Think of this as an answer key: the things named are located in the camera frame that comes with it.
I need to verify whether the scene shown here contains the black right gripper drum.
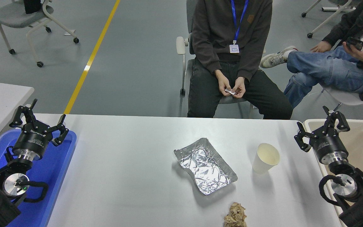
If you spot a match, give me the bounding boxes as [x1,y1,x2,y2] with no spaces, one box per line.
[309,132,349,159]

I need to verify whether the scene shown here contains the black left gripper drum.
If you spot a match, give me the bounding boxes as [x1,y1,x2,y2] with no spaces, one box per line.
[13,122,54,152]

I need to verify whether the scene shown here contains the white paper cup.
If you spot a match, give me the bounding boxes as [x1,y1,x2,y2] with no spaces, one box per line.
[252,143,280,174]

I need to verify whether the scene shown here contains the black phone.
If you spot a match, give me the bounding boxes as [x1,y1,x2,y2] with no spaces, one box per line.
[346,37,363,51]

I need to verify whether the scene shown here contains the silver foil tray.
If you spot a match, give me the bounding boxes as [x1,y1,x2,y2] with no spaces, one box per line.
[174,137,238,196]

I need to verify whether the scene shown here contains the person's right hand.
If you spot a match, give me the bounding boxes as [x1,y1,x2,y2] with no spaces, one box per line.
[310,41,332,53]
[215,69,232,96]

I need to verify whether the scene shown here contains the white seat chair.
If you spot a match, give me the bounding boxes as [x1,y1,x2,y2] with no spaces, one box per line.
[322,85,363,123]

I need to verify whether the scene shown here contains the blue plastic tray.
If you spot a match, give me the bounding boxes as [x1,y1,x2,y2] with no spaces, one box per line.
[0,129,77,227]

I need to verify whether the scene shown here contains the person with crossed legs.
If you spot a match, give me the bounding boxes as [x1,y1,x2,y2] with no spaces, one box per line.
[260,0,363,109]

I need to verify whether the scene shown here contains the crumpled tan paper ball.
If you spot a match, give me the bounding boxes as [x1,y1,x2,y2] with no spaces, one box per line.
[223,202,247,227]

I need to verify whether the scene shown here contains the grey wheeled chair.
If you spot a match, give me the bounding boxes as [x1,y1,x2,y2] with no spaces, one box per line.
[0,0,80,68]

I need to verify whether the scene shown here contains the black item on chair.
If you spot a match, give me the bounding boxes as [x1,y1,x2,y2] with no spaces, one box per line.
[23,0,42,15]

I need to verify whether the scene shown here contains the white chair legs with wheels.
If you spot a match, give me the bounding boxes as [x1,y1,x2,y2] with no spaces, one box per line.
[301,0,355,39]

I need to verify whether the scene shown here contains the grey chair with white armrest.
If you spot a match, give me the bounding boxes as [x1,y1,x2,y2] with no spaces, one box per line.
[176,0,257,119]

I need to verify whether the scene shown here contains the blue lanyard with badge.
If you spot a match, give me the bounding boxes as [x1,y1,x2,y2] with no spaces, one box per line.
[229,0,250,54]

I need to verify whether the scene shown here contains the person with blue lanyard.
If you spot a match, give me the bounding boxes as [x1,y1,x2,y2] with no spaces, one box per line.
[187,0,293,120]

